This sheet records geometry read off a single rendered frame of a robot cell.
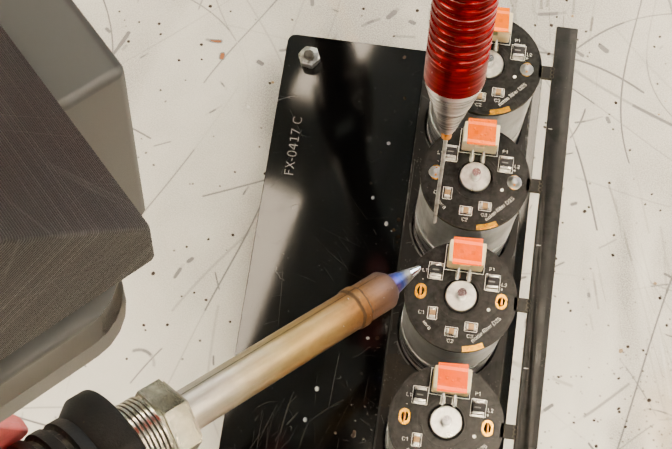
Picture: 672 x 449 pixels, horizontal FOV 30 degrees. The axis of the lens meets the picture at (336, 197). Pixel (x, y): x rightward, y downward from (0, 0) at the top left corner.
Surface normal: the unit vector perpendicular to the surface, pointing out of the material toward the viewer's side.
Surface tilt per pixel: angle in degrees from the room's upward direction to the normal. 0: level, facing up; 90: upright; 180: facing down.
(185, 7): 0
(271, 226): 0
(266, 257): 0
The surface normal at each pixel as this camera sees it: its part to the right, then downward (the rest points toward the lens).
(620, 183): -0.02, -0.29
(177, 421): 0.58, -0.07
